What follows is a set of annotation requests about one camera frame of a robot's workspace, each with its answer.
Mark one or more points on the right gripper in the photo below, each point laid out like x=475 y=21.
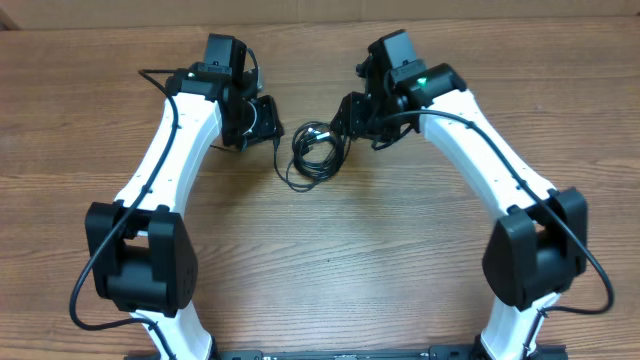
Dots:
x=349 y=117

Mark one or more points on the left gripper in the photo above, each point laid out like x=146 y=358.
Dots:
x=271 y=125

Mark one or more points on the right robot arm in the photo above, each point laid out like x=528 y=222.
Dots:
x=538 y=244

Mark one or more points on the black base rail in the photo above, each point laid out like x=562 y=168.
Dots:
x=340 y=355

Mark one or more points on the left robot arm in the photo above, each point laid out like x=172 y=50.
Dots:
x=141 y=256

